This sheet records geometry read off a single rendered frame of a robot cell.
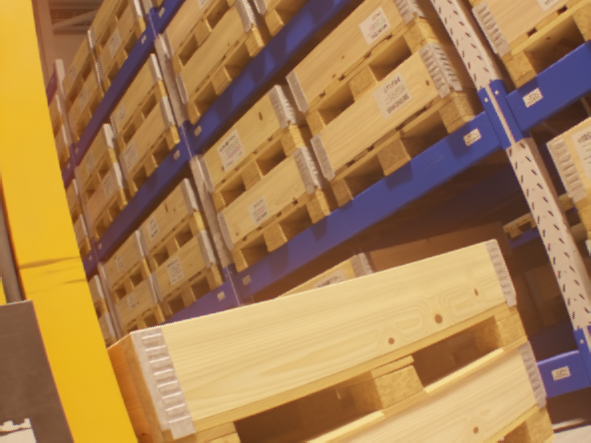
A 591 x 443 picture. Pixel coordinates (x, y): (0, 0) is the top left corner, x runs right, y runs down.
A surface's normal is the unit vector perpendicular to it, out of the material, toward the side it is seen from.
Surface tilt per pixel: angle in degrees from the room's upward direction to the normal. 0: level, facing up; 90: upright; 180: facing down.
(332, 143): 90
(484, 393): 90
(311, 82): 90
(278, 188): 90
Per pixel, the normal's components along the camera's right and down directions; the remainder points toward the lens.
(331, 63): -0.79, 0.13
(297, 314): 0.53, -0.38
